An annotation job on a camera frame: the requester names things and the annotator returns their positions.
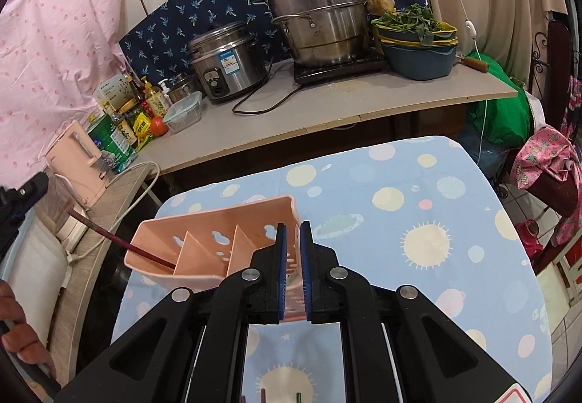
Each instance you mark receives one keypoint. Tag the yellow label bottle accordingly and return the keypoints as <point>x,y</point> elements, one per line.
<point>153,100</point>

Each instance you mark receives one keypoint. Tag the yellow packet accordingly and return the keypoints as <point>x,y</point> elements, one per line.
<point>143,130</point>

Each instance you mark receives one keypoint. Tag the navy printed cloth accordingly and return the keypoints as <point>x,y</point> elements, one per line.
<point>195,7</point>

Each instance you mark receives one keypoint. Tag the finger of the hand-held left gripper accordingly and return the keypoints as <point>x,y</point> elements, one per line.
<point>29,189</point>

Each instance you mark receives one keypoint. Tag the white and green box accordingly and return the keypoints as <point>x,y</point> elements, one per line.
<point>113,91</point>

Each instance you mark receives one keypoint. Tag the dark red chopstick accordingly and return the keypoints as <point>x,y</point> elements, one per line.
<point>118,240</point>

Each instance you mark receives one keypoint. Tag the pink dotted cloth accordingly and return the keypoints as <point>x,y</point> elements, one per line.
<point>54,44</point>

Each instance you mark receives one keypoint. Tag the person's left hand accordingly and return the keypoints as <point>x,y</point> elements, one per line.
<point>25,344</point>

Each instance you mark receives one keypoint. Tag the glass container green lid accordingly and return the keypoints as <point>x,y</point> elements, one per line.
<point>182,112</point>

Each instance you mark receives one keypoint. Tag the leafy green vegetables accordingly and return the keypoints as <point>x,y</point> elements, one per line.
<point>409,19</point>

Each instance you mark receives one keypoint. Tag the small steel pot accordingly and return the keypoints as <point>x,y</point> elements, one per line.
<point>184,89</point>

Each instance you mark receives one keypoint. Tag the steel rice cooker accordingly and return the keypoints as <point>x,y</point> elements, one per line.
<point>227,62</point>

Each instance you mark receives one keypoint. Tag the yellow plastic basin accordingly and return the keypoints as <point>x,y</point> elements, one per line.
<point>400,38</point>

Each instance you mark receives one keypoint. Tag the brown lumpy root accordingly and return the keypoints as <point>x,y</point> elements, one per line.
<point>381,2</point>

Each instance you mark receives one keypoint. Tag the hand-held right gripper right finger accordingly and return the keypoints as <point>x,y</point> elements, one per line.
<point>306,275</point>

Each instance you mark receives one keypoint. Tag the black induction cooktop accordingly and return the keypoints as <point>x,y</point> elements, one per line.
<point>345,69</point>

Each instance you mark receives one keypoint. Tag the blue plastic basin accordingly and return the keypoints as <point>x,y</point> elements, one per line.
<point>418,64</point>

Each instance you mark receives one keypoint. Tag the white appliance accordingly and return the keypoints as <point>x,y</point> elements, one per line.
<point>32,275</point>

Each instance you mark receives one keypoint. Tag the large steel steamer pot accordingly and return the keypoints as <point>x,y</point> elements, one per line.
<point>318,21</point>

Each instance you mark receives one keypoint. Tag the blue printed tablecloth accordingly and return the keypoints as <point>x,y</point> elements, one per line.
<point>409,225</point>

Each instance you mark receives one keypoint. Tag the pink pineapple print cloth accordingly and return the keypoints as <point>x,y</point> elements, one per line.
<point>541,153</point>

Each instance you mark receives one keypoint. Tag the red tomato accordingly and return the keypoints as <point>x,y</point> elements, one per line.
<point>160,125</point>

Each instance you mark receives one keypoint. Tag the green bag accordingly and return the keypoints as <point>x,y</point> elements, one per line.
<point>504,116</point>

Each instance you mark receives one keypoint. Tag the pink plastic utensil holder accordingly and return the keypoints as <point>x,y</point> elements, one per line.
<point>204,248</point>

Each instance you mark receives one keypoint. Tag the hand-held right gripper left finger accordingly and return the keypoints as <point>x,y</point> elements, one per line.
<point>282,275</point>

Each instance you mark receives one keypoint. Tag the pink electric kettle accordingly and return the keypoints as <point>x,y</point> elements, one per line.
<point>77,166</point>

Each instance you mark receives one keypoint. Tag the dark metal frame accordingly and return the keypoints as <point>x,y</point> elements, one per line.
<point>557,48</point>

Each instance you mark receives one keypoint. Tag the dark sauce bottle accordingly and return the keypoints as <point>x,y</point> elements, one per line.
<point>134,89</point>

